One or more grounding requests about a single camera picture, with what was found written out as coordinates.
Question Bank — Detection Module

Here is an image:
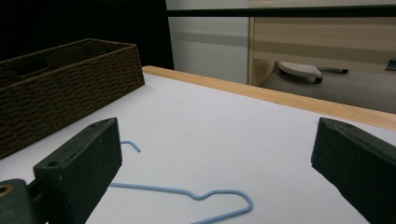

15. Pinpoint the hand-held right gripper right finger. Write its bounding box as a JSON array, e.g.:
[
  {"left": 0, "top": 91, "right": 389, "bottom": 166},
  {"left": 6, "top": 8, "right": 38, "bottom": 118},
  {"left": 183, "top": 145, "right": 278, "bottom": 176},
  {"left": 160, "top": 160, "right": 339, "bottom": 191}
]
[{"left": 310, "top": 117, "right": 396, "bottom": 224}]

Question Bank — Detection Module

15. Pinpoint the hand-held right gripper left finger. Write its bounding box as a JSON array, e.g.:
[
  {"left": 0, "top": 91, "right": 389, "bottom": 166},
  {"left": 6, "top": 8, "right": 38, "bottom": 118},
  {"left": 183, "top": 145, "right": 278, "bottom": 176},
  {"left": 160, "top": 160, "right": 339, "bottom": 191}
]
[{"left": 33, "top": 117, "right": 123, "bottom": 224}]

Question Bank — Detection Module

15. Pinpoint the brown woven basket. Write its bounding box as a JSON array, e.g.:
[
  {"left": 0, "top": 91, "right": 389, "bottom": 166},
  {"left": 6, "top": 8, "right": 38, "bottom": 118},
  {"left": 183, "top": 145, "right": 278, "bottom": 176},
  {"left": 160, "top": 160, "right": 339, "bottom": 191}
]
[{"left": 0, "top": 37, "right": 146, "bottom": 161}]

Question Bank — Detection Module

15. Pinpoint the blue wire clothes hanger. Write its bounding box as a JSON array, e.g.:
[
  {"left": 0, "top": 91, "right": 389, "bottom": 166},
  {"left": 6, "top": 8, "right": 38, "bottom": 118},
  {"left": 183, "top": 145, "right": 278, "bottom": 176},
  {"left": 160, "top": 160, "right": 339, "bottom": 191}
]
[{"left": 109, "top": 140, "right": 254, "bottom": 224}]

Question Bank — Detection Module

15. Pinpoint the white footrest on wheels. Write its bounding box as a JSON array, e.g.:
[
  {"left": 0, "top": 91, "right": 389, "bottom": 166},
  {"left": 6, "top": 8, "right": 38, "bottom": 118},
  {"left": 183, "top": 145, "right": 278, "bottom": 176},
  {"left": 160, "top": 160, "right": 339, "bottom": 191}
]
[{"left": 276, "top": 61, "right": 324, "bottom": 85}]

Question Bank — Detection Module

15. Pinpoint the light wooden cabinet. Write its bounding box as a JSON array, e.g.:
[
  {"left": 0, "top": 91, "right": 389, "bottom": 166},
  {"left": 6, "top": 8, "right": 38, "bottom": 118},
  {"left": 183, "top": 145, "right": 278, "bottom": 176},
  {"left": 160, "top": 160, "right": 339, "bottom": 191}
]
[{"left": 247, "top": 0, "right": 396, "bottom": 88}]

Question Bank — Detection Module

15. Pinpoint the black horizontal bar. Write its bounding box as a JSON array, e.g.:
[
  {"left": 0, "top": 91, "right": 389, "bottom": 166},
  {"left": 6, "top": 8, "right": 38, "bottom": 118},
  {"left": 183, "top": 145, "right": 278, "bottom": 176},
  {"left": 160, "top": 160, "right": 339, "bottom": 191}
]
[{"left": 166, "top": 5, "right": 396, "bottom": 18}]

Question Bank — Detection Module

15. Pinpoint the white cabinet panel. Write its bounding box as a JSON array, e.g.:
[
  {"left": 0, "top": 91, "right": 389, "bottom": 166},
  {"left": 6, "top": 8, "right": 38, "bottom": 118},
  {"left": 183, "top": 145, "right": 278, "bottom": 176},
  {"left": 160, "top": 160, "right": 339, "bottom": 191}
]
[{"left": 164, "top": 0, "right": 250, "bottom": 85}]

